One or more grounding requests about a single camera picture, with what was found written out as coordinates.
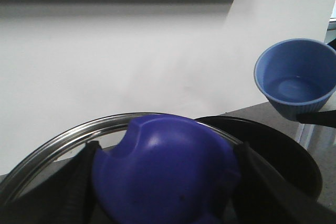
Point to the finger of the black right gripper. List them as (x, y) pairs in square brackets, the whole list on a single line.
[(326, 118)]

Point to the glass lid with blue knob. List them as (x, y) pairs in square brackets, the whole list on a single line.
[(166, 169)]

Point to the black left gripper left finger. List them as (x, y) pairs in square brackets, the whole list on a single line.
[(65, 197)]

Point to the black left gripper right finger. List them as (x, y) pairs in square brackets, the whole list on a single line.
[(276, 192)]

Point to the dark blue cooking pot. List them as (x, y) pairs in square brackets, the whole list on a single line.
[(288, 157)]

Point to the light blue ribbed cup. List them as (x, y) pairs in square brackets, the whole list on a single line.
[(296, 76)]

